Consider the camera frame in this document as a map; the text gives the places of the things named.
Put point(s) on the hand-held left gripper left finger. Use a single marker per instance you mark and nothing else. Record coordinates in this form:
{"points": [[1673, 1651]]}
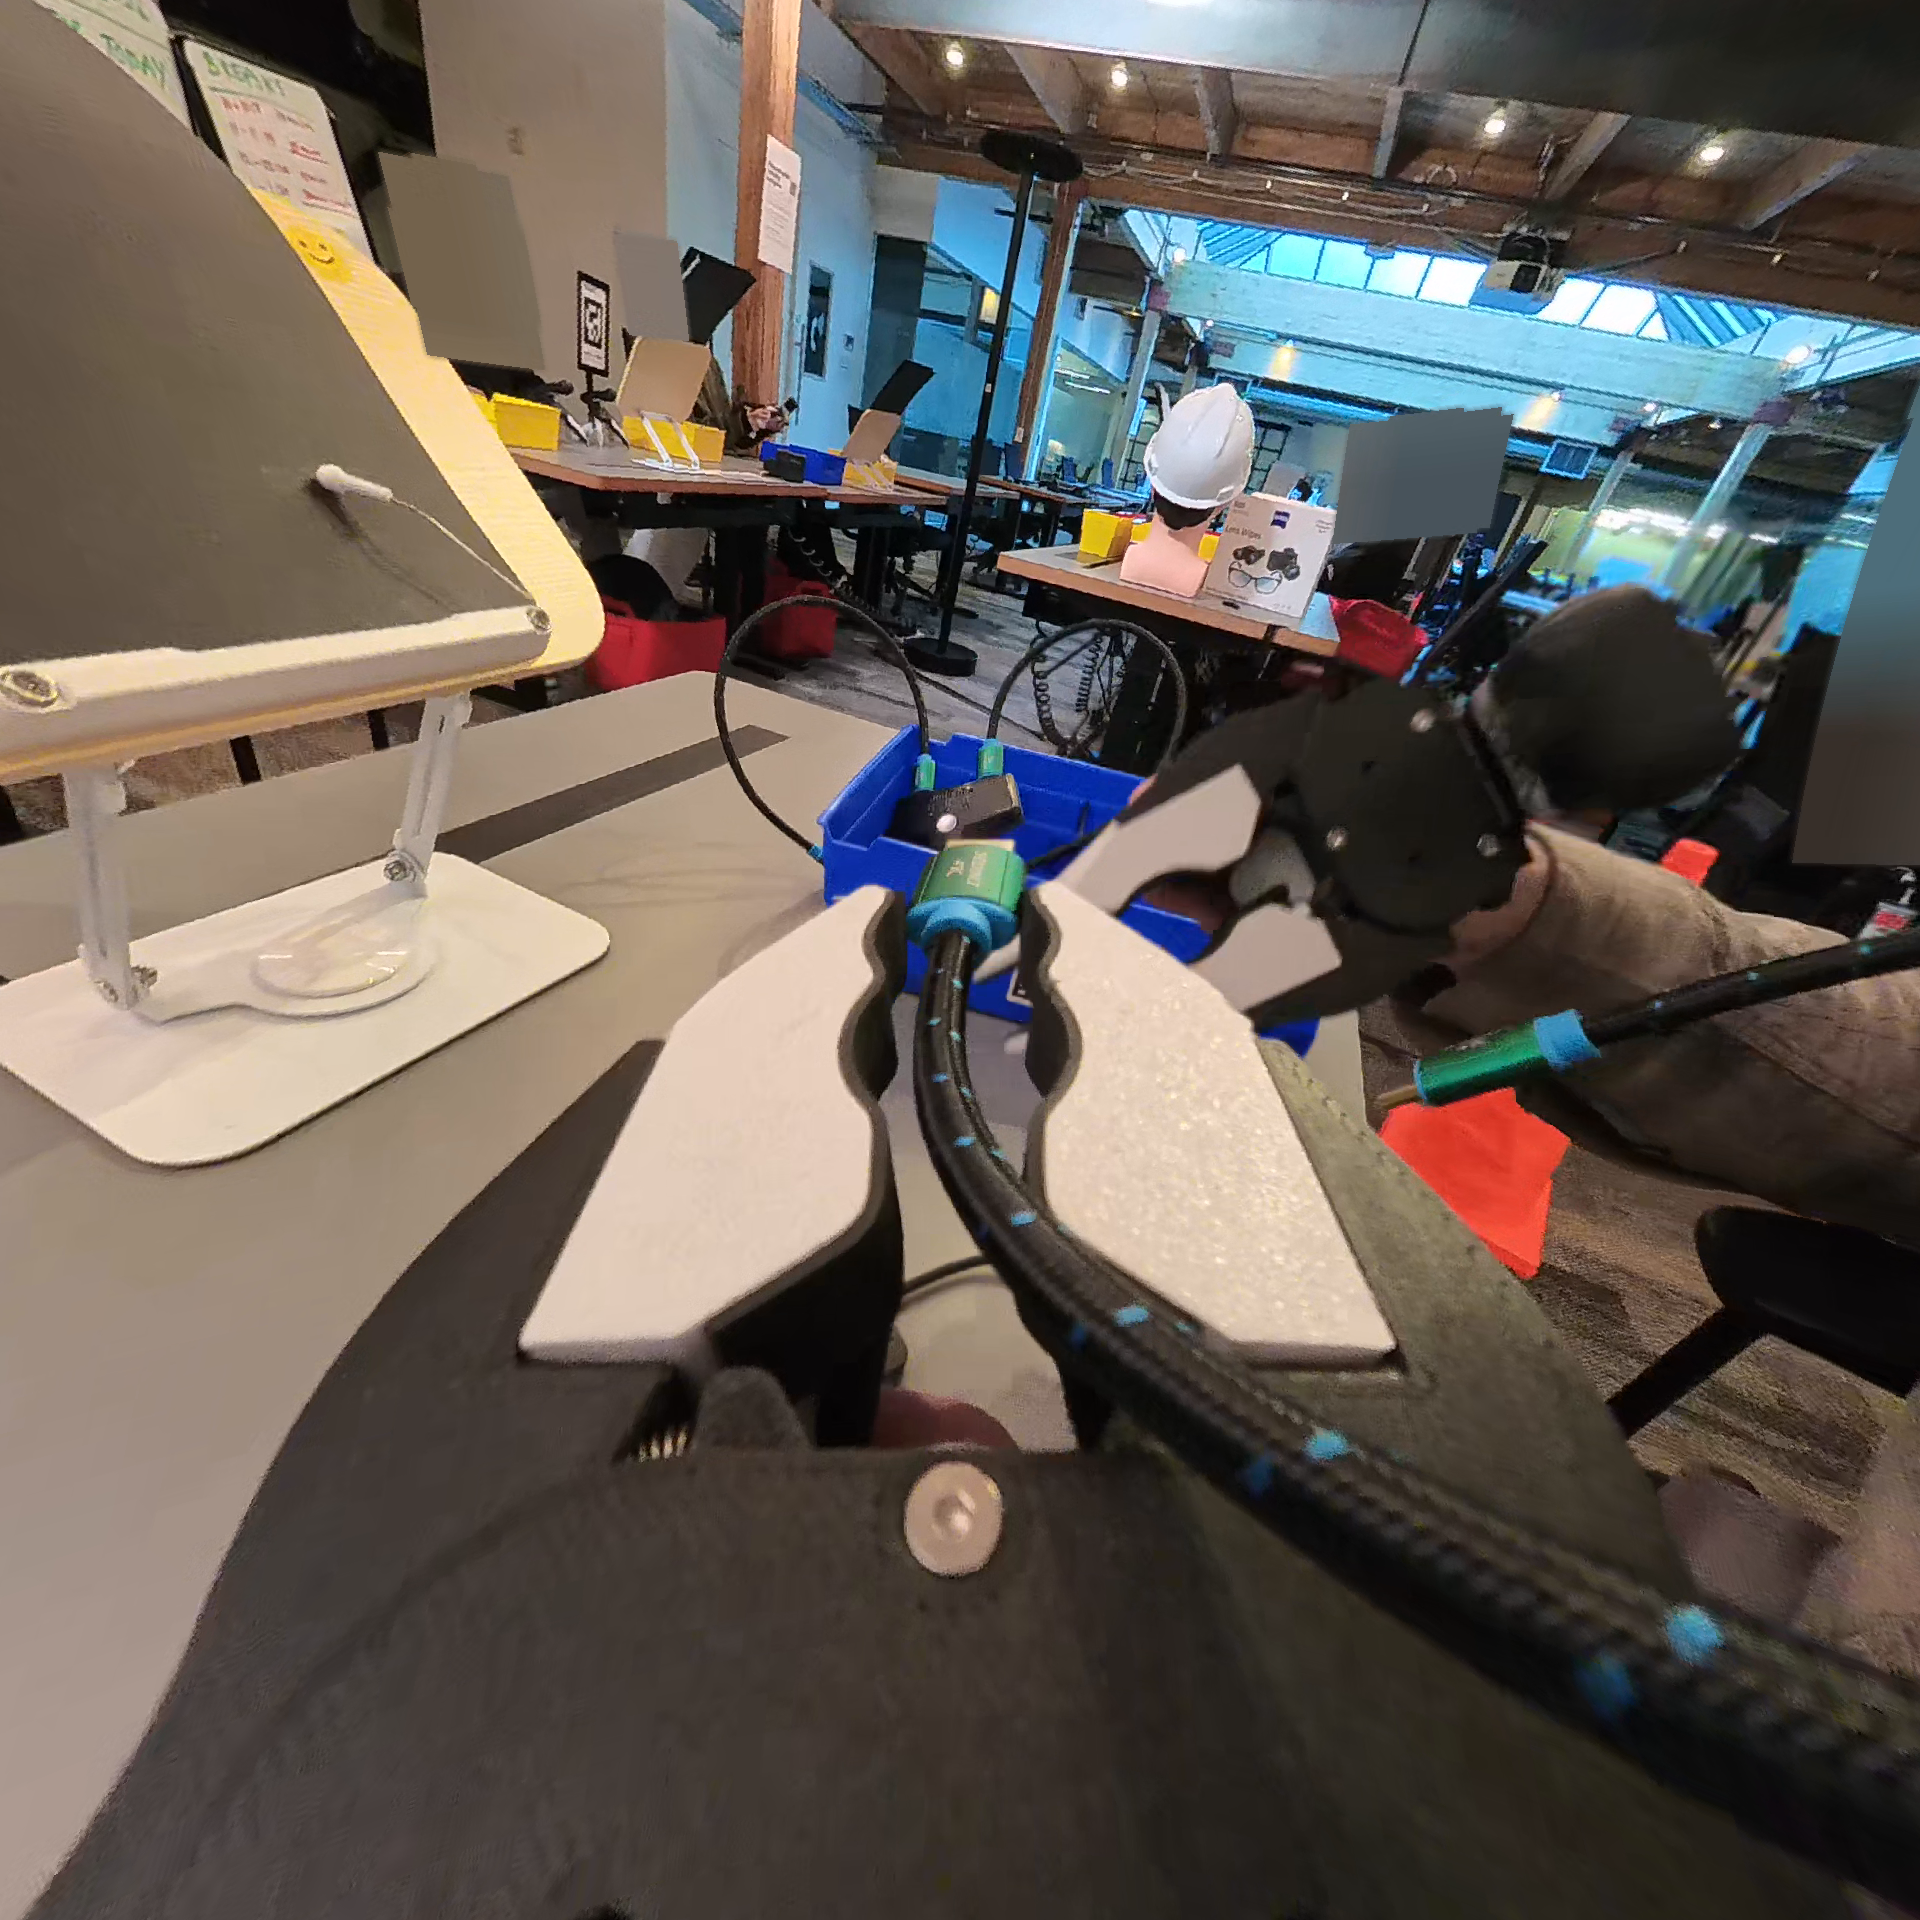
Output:
{"points": [[708, 1155]]}

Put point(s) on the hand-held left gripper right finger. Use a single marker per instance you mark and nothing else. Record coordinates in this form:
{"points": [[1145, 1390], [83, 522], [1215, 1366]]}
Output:
{"points": [[1217, 1171]]}

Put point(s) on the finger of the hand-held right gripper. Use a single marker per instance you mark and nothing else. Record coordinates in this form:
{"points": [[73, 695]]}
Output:
{"points": [[1155, 842], [1276, 957]]}

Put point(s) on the person's right forearm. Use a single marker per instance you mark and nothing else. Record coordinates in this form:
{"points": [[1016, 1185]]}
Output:
{"points": [[1711, 1006]]}

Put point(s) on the blue plastic bin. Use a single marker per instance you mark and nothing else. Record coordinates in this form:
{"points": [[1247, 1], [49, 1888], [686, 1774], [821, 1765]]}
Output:
{"points": [[1053, 813]]}

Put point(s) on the red office chair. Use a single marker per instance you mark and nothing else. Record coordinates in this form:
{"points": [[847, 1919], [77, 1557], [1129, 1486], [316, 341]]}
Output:
{"points": [[1375, 637]]}

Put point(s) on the wooden desk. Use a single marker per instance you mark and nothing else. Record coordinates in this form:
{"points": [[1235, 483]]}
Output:
{"points": [[1155, 601], [720, 480]]}

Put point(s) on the orange traffic cone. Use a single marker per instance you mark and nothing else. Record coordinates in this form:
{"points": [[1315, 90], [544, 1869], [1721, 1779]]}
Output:
{"points": [[1486, 1155]]}

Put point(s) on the pink mannequin head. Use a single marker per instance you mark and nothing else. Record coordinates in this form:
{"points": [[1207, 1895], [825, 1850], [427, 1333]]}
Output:
{"points": [[1171, 555]]}

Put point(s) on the white printed box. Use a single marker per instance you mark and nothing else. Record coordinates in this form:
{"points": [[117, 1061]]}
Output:
{"points": [[1276, 555]]}

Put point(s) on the white hard hat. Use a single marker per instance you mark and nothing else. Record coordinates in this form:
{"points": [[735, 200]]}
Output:
{"points": [[1200, 443]]}

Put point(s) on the white laptop stand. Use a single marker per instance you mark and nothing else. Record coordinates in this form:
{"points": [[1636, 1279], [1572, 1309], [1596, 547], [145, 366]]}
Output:
{"points": [[301, 991]]}

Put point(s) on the black floor lamp pole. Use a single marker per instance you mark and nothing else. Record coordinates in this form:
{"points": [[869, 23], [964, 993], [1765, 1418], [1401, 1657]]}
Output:
{"points": [[1007, 392]]}

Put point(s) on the small yellow bin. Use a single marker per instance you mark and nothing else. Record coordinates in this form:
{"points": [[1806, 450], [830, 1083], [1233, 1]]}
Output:
{"points": [[527, 421]]}

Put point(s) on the wooden board with black surface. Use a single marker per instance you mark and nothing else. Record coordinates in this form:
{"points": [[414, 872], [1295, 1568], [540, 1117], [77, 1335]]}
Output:
{"points": [[212, 392]]}

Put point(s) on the whiteboard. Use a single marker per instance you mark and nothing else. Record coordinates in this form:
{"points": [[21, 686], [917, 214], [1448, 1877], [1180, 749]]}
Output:
{"points": [[271, 135], [123, 47]]}

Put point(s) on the wooden support post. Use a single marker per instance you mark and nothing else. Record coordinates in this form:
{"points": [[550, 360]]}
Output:
{"points": [[767, 210]]}

